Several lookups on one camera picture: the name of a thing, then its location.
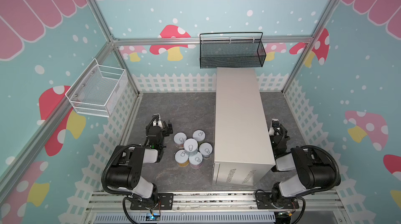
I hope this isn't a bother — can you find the pink label can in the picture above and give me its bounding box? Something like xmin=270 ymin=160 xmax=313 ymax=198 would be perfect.
xmin=173 ymin=132 xmax=187 ymax=149

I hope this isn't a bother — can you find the blue label can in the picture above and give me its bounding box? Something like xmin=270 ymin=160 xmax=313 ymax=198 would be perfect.
xmin=184 ymin=138 xmax=198 ymax=156

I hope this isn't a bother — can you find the yellow label can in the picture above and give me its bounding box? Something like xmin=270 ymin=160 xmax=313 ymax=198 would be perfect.
xmin=174 ymin=150 xmax=190 ymax=167

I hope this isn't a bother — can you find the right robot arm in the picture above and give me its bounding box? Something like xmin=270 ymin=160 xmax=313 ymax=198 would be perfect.
xmin=269 ymin=119 xmax=341 ymax=208

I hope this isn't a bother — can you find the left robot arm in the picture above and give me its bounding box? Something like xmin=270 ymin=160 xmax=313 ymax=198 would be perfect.
xmin=101 ymin=114 xmax=173 ymax=209

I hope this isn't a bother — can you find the beige metal cabinet counter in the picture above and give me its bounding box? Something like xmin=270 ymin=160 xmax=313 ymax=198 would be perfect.
xmin=213 ymin=68 xmax=275 ymax=187

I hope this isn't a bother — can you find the green label can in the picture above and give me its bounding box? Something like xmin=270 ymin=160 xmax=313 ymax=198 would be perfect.
xmin=193 ymin=130 xmax=206 ymax=145

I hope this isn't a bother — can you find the pink front can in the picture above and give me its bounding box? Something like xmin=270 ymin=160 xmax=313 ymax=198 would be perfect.
xmin=189 ymin=152 xmax=203 ymax=169

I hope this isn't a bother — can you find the can beside cabinet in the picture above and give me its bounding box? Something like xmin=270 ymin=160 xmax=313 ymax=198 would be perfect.
xmin=199 ymin=143 xmax=213 ymax=159

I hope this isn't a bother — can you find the green circuit board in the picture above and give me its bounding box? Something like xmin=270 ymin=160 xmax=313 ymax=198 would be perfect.
xmin=145 ymin=213 xmax=161 ymax=221

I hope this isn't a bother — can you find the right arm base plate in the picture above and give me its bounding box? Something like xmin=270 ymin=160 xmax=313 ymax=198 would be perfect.
xmin=254 ymin=190 xmax=299 ymax=210

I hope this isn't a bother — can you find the white wire wall basket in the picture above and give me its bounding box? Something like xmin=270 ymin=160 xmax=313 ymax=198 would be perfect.
xmin=65 ymin=59 xmax=128 ymax=117

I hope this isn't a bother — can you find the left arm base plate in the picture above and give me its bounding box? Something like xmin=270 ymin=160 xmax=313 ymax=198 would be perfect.
xmin=129 ymin=193 xmax=174 ymax=211

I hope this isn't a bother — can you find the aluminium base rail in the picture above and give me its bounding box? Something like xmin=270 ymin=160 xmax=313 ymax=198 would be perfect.
xmin=82 ymin=190 xmax=348 ymax=224

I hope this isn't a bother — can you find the black mesh wall basket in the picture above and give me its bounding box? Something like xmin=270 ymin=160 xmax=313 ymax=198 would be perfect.
xmin=199 ymin=32 xmax=267 ymax=69

